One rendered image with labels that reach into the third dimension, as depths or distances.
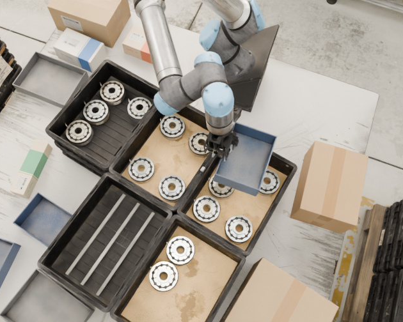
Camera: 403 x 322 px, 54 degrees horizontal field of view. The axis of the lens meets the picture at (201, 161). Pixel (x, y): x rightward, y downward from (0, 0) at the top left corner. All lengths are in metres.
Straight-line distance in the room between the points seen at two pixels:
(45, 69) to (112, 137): 0.57
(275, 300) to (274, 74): 1.06
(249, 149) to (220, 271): 0.46
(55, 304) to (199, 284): 0.56
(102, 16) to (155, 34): 0.79
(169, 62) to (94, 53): 0.83
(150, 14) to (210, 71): 0.30
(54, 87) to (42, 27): 1.24
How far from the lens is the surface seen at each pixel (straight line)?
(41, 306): 1.69
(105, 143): 1.65
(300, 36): 3.08
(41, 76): 2.03
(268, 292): 1.43
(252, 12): 1.54
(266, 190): 1.54
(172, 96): 1.09
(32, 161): 1.78
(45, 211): 1.75
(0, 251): 1.78
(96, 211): 1.56
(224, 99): 0.96
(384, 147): 2.81
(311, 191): 1.58
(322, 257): 1.71
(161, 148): 1.61
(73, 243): 1.55
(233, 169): 1.32
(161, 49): 1.17
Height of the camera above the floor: 2.30
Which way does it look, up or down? 68 degrees down
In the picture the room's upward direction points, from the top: 5 degrees clockwise
